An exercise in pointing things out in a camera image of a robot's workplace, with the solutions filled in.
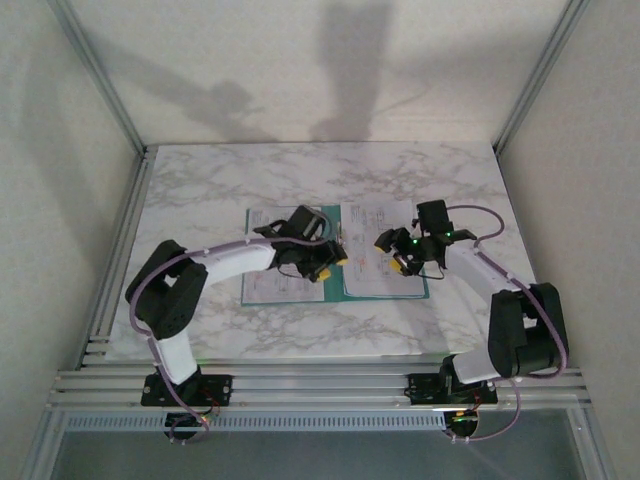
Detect teal file folder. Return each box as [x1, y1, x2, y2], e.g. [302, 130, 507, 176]
[239, 202, 431, 307]

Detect grey slotted cable duct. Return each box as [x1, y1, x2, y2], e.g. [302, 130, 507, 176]
[63, 412, 447, 432]

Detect aluminium frame post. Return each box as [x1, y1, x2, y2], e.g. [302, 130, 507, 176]
[47, 0, 147, 157]
[492, 0, 592, 155]

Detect thin black right gripper cable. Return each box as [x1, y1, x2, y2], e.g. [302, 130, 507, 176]
[407, 262, 449, 281]

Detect aluminium frame leg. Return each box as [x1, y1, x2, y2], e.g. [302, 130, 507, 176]
[567, 407, 619, 480]
[17, 409, 66, 480]

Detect aluminium side rail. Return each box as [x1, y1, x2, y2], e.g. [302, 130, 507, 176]
[77, 147, 157, 369]

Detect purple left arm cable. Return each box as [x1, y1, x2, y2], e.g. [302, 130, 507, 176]
[128, 212, 336, 447]

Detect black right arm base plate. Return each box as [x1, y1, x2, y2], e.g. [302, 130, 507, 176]
[407, 372, 499, 406]

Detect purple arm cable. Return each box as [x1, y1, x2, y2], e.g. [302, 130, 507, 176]
[128, 212, 336, 447]
[446, 204, 571, 444]

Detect aluminium mounting rails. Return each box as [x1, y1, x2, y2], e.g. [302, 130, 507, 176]
[45, 352, 595, 414]

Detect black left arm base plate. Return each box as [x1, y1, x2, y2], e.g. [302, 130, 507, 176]
[141, 373, 235, 407]

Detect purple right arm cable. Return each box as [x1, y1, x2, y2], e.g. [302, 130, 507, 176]
[446, 204, 571, 444]

